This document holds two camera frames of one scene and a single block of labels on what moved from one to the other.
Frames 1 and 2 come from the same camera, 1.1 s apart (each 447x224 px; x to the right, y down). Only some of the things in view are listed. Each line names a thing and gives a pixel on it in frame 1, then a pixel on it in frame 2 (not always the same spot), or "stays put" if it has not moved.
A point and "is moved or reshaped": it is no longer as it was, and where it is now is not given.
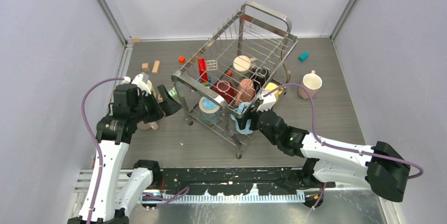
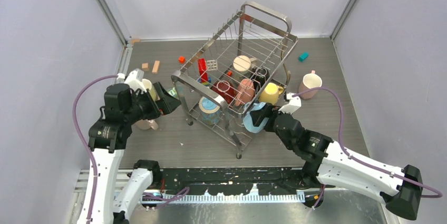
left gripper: [167, 107] stays put
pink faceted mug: [311, 82] stays put
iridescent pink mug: [153, 125] stays put
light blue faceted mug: [241, 108] is moved or reshaped
